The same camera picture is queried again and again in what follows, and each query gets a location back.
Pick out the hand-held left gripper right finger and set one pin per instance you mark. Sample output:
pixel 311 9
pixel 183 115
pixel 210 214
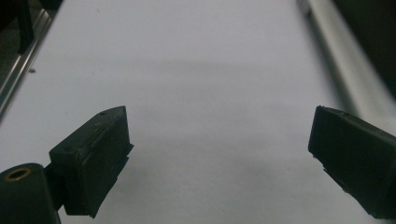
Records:
pixel 355 149

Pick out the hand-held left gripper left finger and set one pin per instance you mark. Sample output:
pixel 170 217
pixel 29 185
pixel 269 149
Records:
pixel 90 155

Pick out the black metal stand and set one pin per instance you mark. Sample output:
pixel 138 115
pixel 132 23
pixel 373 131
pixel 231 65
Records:
pixel 25 28

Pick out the aluminium floor rail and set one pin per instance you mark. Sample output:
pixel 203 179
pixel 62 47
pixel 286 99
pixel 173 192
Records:
pixel 342 56
pixel 21 65

